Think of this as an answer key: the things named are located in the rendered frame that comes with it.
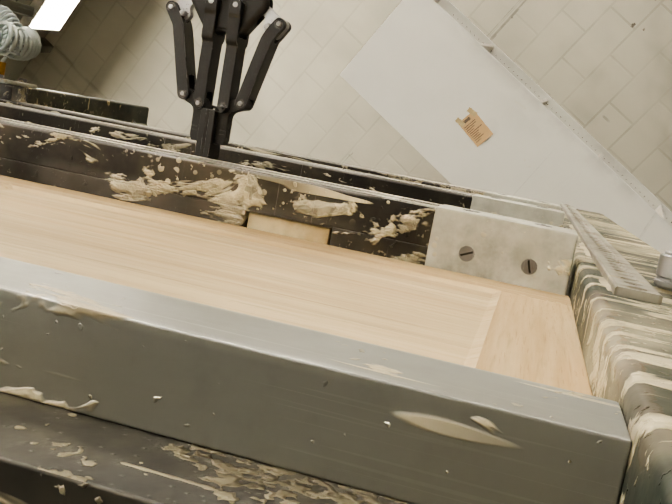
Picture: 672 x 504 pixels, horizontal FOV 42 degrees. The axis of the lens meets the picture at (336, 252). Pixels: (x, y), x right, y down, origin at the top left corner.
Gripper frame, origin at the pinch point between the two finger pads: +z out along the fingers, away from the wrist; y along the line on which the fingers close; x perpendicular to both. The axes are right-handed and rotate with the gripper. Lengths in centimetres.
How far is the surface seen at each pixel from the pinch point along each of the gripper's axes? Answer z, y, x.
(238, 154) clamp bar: 2.6, 9.2, -35.9
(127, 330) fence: 4, -20, 57
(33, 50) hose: -7, 64, -67
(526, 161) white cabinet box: -2, -25, -349
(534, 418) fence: 4, -35, 56
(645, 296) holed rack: 2.9, -41.2, 26.5
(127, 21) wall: -48, 274, -509
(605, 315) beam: 3, -38, 36
